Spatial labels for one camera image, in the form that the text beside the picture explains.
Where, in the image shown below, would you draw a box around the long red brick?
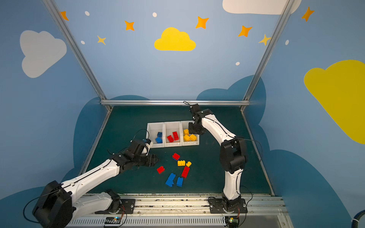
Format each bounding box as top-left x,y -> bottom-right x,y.
173,132 -> 180,141
181,166 -> 190,178

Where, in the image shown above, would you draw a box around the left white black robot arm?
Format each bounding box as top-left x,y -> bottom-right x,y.
32,139 -> 158,228

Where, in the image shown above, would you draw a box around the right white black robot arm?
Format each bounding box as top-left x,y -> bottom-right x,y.
188,104 -> 248,209

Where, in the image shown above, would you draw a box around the right white bin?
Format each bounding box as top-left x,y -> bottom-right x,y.
180,121 -> 200,146

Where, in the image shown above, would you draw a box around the white bin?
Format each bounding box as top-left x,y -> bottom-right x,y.
146,122 -> 165,148
163,121 -> 182,147
180,121 -> 200,146

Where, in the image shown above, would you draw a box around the middle white bin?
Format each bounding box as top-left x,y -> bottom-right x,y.
163,121 -> 182,147

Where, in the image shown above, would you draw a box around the long blue brick bottom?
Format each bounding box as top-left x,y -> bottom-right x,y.
165,173 -> 176,187

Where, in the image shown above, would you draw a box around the yellow brick studs centre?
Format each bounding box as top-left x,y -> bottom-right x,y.
177,160 -> 186,167

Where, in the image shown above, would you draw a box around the left white bin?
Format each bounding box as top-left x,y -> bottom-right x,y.
146,122 -> 165,148

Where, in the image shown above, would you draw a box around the left circuit board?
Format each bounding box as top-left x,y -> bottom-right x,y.
103,217 -> 126,228

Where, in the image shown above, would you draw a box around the circuit board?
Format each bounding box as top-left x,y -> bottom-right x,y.
224,216 -> 240,228
103,217 -> 126,228

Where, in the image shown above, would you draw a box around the right circuit board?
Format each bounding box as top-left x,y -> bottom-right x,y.
224,216 -> 240,228

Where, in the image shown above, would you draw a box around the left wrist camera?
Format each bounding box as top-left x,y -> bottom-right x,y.
143,139 -> 153,154

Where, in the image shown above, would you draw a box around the aluminium rail front base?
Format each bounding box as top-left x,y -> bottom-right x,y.
66,194 -> 294,228

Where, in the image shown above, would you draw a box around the aluminium frame back bar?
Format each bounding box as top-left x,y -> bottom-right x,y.
100,100 -> 250,106

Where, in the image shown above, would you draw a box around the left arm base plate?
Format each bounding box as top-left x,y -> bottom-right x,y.
95,199 -> 136,214

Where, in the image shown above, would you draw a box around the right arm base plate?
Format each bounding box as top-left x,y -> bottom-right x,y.
207,197 -> 248,214

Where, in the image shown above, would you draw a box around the aluminium frame right post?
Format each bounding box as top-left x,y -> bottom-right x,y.
240,0 -> 296,115

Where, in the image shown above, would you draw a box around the aluminium frame post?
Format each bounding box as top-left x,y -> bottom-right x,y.
43,0 -> 107,101
240,0 -> 296,115

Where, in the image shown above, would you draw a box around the aluminium frame left post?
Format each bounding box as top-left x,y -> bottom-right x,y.
43,0 -> 107,101

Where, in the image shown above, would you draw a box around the black hose corner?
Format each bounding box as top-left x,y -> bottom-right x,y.
351,210 -> 365,228

